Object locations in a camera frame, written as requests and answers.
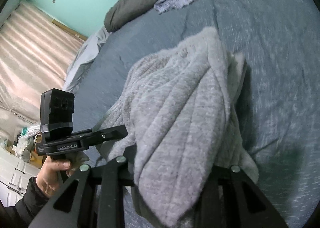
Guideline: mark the cardboard box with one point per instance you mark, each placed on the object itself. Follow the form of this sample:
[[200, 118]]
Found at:
[[37, 160]]

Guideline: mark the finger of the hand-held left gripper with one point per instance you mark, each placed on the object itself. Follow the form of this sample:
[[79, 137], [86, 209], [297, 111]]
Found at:
[[112, 134]]

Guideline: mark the person's left hand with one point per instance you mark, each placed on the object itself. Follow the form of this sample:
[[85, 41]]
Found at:
[[50, 178]]

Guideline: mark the wooden frame strip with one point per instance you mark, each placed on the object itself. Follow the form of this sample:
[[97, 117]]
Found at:
[[70, 30]]

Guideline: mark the blue patterned bed sheet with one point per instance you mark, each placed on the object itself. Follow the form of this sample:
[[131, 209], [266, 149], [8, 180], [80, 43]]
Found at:
[[275, 80]]

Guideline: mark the white drawer cabinet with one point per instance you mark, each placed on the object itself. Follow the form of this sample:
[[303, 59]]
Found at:
[[15, 178]]

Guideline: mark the light grey pillow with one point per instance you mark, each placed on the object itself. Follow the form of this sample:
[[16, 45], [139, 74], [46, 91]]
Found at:
[[85, 57]]

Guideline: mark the pink curtain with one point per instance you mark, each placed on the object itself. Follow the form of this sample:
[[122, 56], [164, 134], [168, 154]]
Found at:
[[32, 62]]

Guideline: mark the grey quilted sweater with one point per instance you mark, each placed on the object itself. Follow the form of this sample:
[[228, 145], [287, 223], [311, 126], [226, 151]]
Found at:
[[175, 117]]

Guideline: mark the person's left forearm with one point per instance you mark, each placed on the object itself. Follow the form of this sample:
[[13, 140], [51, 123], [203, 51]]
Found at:
[[22, 208]]

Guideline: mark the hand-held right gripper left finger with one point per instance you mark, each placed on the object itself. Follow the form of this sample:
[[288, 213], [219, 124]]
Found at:
[[110, 183]]

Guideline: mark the crumpled plastic bag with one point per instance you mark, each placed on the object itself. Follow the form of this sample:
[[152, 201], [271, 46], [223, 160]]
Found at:
[[27, 140]]

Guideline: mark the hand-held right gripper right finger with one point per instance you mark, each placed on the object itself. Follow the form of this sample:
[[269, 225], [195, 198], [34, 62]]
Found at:
[[240, 193]]

